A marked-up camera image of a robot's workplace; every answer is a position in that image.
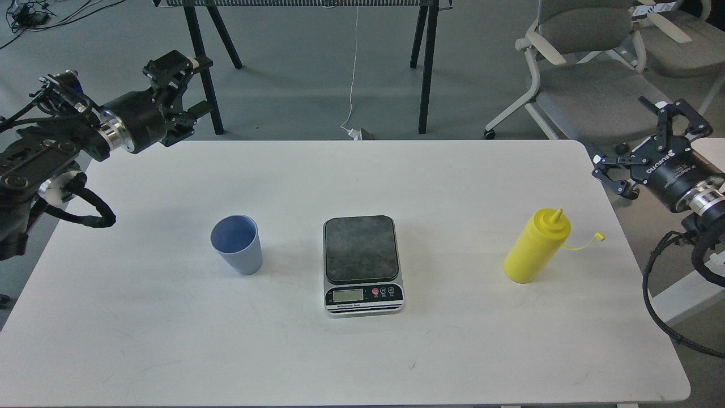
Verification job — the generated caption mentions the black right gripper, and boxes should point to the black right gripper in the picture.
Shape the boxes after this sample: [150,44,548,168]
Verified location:
[587,96,723,214]

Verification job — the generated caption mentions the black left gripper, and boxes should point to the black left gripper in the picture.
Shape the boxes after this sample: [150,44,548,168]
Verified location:
[99,50,213,154]

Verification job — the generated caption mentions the yellow squeeze bottle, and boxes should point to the yellow squeeze bottle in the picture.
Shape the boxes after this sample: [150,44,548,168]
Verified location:
[503,207,606,284]

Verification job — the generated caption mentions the blue ribbed plastic cup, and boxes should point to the blue ribbed plastic cup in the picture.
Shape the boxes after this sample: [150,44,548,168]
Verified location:
[210,215,263,275]

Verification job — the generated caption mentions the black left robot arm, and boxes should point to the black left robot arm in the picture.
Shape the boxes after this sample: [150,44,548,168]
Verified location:
[1,50,214,260]

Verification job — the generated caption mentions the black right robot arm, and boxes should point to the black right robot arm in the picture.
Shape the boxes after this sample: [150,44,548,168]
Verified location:
[591,96,724,358]

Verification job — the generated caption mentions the digital kitchen scale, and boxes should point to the digital kitchen scale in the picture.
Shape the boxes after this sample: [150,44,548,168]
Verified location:
[323,215,406,317]

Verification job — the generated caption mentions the grey office chair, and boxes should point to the grey office chair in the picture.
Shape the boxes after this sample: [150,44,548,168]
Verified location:
[484,1,668,146]
[631,1,724,114]

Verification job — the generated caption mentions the black cables on floor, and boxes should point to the black cables on floor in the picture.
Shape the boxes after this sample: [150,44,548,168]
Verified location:
[0,0,125,50]

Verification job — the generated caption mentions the white hanging cable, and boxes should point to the white hanging cable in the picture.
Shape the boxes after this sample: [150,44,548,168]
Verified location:
[340,6,363,140]

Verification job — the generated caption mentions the black trestle table frame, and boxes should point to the black trestle table frame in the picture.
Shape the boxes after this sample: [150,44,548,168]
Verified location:
[152,1,453,135]

